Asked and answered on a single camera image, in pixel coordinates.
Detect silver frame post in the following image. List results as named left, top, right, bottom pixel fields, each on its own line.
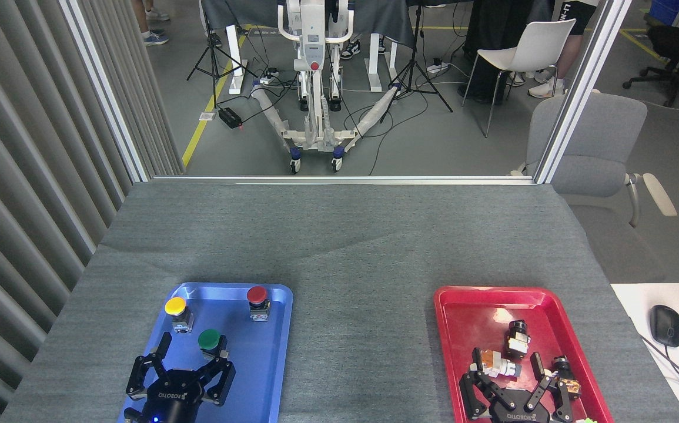
left=533, top=0, right=634, bottom=185
left=60, top=0, right=153, bottom=183

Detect white side table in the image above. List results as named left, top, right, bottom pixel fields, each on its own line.
left=610, top=283, right=679, bottom=423

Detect orange and white switch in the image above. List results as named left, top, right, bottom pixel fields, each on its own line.
left=471, top=348, right=522, bottom=380

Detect black and orange switch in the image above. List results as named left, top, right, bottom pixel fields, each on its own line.
left=551, top=355, right=583, bottom=401

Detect grey ribbed partition panel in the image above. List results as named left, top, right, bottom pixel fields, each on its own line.
left=0, top=0, right=187, bottom=423

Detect blue plastic tray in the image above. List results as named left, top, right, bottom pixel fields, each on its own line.
left=117, top=282, right=294, bottom=423

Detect silver frame rail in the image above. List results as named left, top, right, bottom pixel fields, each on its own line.
left=150, top=174, right=537, bottom=186

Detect white stand on wheels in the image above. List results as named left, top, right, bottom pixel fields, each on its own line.
left=250, top=0, right=402, bottom=174

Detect dark draped table white legs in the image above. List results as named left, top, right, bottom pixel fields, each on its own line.
left=200, top=0, right=417, bottom=95

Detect green push button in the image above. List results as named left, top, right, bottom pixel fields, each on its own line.
left=198, top=329, right=229, bottom=361

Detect black mouse cable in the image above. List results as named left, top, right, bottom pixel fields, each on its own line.
left=639, top=334, right=679, bottom=412

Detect black knob switch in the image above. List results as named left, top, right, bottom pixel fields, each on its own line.
left=504, top=320, right=531, bottom=359

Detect red push button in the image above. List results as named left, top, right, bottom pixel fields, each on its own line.
left=246, top=286, right=272, bottom=323

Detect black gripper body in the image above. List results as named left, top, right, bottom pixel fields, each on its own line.
left=489, top=388, right=553, bottom=423
left=123, top=369, right=206, bottom=423

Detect red plastic tray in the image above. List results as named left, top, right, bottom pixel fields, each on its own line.
left=433, top=286, right=615, bottom=423

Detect black computer mouse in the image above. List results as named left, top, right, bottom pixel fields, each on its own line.
left=650, top=304, right=679, bottom=348

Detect dark grey felt table mat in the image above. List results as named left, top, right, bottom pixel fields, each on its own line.
left=0, top=181, right=679, bottom=423

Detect grey office chair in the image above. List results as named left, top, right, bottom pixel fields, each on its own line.
left=510, top=89, right=678, bottom=283

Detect blue crate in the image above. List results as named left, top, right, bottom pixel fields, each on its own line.
left=649, top=0, right=679, bottom=28

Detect black tripod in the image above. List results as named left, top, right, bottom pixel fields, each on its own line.
left=379, top=0, right=454, bottom=125
left=186, top=0, right=259, bottom=110

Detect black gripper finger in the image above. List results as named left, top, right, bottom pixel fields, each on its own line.
left=524, top=354, right=573, bottom=423
left=460, top=363, right=508, bottom=421
left=126, top=332, right=173, bottom=401
left=193, top=352, right=236, bottom=407

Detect yellow push button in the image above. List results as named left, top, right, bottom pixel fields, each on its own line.
left=164, top=297, right=194, bottom=334

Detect white plastic chair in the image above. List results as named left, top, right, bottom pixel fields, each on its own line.
left=461, top=19, right=577, bottom=139

